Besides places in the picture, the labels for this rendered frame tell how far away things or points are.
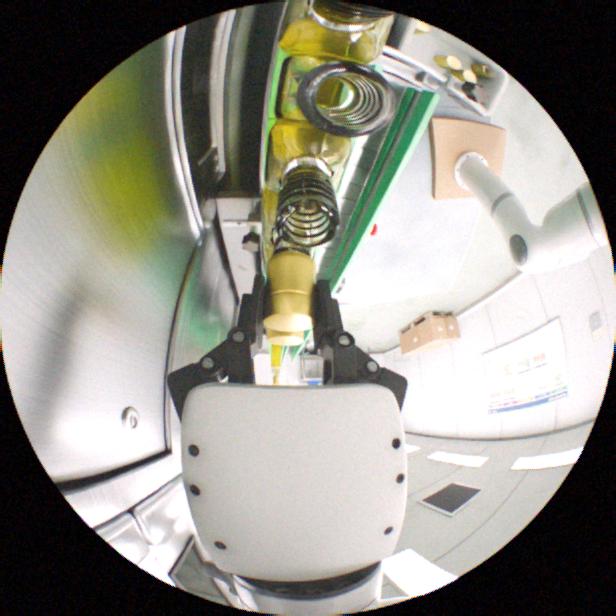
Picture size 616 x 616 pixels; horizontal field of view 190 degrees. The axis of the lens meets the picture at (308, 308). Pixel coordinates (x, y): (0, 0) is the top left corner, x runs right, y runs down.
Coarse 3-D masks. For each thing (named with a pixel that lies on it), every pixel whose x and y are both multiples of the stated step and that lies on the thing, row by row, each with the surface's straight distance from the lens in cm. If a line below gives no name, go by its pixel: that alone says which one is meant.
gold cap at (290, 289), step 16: (272, 256) 14; (288, 256) 13; (304, 256) 13; (272, 272) 13; (288, 272) 12; (304, 272) 13; (272, 288) 12; (288, 288) 12; (304, 288) 12; (272, 304) 12; (288, 304) 11; (304, 304) 11; (272, 320) 12; (288, 320) 12; (304, 320) 12
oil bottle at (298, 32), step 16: (304, 0) 13; (288, 16) 13; (304, 16) 13; (288, 32) 13; (304, 32) 12; (320, 32) 12; (336, 32) 12; (352, 32) 12; (368, 32) 13; (384, 32) 13; (288, 48) 14; (304, 48) 14; (320, 48) 13; (336, 48) 13; (352, 48) 13; (368, 48) 13
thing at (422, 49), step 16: (432, 32) 55; (400, 48) 41; (416, 48) 51; (432, 48) 53; (448, 48) 55; (464, 48) 56; (432, 64) 52; (464, 64) 57; (480, 64) 59; (496, 64) 55; (480, 80) 58; (496, 80) 56; (496, 96) 53
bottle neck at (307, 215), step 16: (304, 160) 12; (288, 176) 11; (304, 176) 10; (320, 176) 10; (288, 192) 9; (304, 192) 9; (320, 192) 9; (288, 208) 8; (304, 208) 8; (320, 208) 8; (336, 208) 9; (288, 224) 10; (304, 224) 11; (320, 224) 10; (336, 224) 9; (288, 240) 10; (304, 240) 10; (320, 240) 10
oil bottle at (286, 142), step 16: (272, 128) 14; (288, 128) 14; (304, 128) 14; (272, 144) 13; (288, 144) 13; (304, 144) 13; (320, 144) 13; (336, 144) 13; (272, 160) 13; (288, 160) 13; (320, 160) 12; (336, 160) 13; (272, 176) 14; (336, 176) 13; (272, 192) 15; (336, 192) 15
